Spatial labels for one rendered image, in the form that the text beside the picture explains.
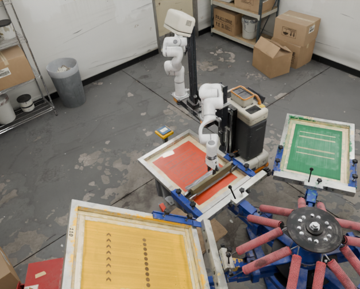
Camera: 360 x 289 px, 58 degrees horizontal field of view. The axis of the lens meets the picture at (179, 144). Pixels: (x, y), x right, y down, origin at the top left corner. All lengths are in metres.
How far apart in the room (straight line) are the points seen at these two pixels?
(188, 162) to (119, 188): 1.40
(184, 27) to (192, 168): 1.11
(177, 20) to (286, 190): 2.26
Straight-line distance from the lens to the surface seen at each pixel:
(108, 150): 4.47
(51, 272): 2.25
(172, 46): 2.92
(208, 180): 2.50
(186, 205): 2.41
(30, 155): 4.85
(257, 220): 2.23
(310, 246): 1.96
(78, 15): 5.55
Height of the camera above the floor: 2.94
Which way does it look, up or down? 42 degrees down
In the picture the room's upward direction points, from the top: 6 degrees counter-clockwise
